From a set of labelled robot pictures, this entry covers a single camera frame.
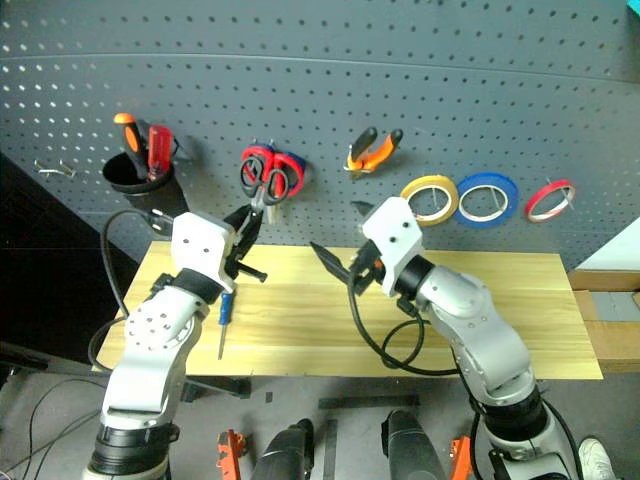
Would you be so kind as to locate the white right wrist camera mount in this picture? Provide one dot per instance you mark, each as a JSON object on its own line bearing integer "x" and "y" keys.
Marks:
{"x": 395, "y": 230}

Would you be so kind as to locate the yellow tape roll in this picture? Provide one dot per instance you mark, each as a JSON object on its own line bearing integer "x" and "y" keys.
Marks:
{"x": 447, "y": 202}

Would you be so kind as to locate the red tape roll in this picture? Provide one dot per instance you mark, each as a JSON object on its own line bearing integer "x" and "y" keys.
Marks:
{"x": 540, "y": 197}

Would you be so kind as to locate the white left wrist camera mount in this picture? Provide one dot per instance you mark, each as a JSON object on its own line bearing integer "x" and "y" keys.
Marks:
{"x": 197, "y": 245}

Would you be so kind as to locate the black cup holder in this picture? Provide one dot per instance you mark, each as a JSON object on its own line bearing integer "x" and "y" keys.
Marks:
{"x": 131, "y": 181}

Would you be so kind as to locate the dark rounded shape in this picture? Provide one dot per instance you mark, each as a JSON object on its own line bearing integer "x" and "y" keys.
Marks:
{"x": 285, "y": 452}
{"x": 412, "y": 445}

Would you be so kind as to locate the dark grey metal pegboard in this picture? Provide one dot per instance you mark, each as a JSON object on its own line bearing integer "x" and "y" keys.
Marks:
{"x": 320, "y": 75}

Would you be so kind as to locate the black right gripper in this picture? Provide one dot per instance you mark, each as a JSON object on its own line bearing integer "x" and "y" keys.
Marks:
{"x": 364, "y": 270}

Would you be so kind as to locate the silver metal double hook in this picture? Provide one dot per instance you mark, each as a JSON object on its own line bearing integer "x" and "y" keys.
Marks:
{"x": 55, "y": 170}

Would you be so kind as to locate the black table frame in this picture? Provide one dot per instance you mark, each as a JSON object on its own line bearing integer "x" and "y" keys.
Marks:
{"x": 367, "y": 401}

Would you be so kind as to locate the blue tape roll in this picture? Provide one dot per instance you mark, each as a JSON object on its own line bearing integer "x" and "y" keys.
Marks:
{"x": 510, "y": 197}

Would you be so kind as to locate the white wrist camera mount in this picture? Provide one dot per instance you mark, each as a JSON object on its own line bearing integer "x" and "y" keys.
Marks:
{"x": 395, "y": 230}
{"x": 197, "y": 245}

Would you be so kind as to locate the white board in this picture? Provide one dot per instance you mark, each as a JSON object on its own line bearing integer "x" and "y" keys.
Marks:
{"x": 612, "y": 252}

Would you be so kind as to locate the teal object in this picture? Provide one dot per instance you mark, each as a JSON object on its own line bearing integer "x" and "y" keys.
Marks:
{"x": 634, "y": 10}

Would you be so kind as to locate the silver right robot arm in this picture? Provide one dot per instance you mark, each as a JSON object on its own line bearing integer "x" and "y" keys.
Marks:
{"x": 475, "y": 325}

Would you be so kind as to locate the white shoe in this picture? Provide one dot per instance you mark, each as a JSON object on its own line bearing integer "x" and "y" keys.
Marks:
{"x": 597, "y": 457}

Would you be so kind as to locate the orange black pliers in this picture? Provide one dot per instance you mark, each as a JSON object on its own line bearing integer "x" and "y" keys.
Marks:
{"x": 372, "y": 155}

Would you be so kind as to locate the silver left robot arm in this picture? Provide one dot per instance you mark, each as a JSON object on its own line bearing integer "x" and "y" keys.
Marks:
{"x": 150, "y": 350}

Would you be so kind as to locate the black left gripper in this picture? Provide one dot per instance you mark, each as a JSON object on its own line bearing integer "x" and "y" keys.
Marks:
{"x": 245, "y": 267}

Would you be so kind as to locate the brown cardboard box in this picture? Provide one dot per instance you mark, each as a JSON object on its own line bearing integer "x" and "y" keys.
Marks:
{"x": 615, "y": 340}

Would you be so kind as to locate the orange clamp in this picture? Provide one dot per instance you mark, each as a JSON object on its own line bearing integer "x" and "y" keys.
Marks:
{"x": 230, "y": 452}
{"x": 461, "y": 457}

